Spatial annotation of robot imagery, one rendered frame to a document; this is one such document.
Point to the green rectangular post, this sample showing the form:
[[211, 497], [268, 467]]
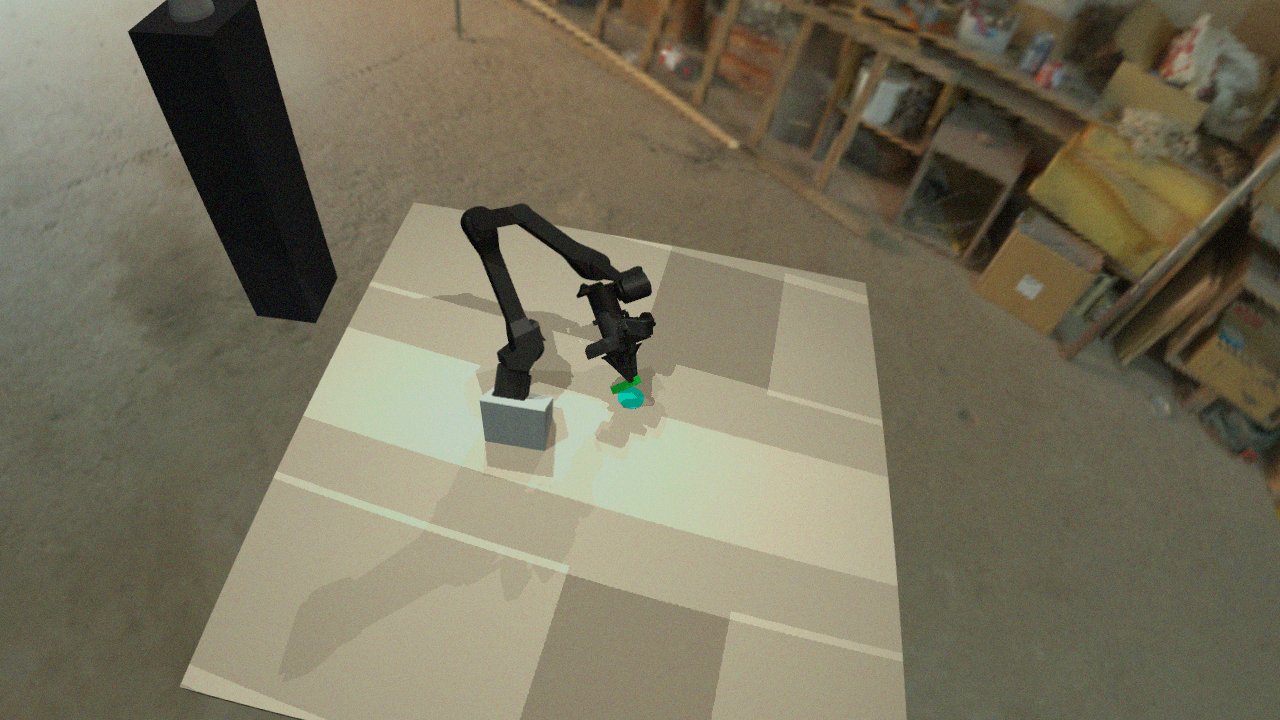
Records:
[[625, 385]]

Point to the cyan circle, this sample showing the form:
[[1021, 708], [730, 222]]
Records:
[[631, 398]]

